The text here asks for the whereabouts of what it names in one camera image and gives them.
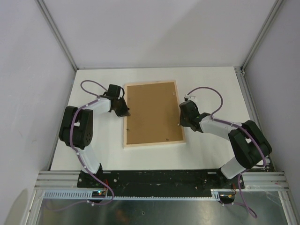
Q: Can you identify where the brown cardboard backing board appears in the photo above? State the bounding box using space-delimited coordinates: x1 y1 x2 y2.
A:
126 82 184 145

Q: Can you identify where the white wooden picture frame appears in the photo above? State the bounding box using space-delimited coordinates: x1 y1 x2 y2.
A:
123 80 187 150

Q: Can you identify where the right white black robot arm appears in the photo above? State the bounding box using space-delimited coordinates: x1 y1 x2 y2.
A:
179 100 272 188

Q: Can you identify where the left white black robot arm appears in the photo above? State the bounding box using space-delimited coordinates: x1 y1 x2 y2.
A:
59 84 130 188

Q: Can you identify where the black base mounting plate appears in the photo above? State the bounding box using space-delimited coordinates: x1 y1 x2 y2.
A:
77 169 245 198

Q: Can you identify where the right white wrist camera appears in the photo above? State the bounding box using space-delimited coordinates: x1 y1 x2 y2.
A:
184 94 197 103

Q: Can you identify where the grey slotted cable duct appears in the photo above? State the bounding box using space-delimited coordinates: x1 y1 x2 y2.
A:
42 189 222 201

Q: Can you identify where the aluminium front rail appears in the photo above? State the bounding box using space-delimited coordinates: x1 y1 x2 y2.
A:
34 171 290 191

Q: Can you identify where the left aluminium corner post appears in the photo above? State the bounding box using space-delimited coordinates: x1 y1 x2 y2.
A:
35 0 78 72

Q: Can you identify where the aluminium corner post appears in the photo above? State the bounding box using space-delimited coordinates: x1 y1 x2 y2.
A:
35 0 78 72
240 0 286 71

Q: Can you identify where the right aluminium corner post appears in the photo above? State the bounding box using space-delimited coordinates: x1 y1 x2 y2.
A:
240 0 286 71

